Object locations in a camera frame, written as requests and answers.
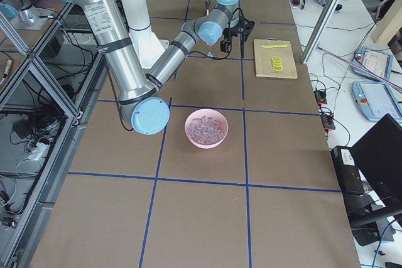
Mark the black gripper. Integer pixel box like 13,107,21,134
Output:
220,19,255,52

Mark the steel jigger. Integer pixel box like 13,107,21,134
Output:
205,0,211,16

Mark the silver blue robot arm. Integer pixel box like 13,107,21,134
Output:
62,0,254,135

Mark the clear wine glass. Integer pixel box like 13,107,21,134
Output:
205,43,216,61

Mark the clear ice cubes pile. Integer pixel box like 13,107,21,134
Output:
187,116,224,145

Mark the yellow plastic knife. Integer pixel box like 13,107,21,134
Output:
260,44,288,49

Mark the bamboo cutting board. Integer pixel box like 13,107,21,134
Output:
253,39,298,79

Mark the lemon slice stack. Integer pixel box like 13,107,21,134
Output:
271,56,283,72

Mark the pink bowl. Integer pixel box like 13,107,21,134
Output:
185,109,229,149

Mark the far teach pendant tablet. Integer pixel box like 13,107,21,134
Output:
352,46,393,80

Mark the teach pendant tablet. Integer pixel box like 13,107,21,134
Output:
352,81,401,122
352,46,393,80

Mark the near teach pendant tablet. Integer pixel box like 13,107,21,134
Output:
352,81,401,122

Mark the black box device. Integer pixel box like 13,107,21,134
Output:
330,146,364,196

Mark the black monitor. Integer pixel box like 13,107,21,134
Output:
349,114,401,228

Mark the white pedestal column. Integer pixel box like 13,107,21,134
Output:
121,0,169,69

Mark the aluminium frame post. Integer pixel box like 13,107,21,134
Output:
301,0,340,64

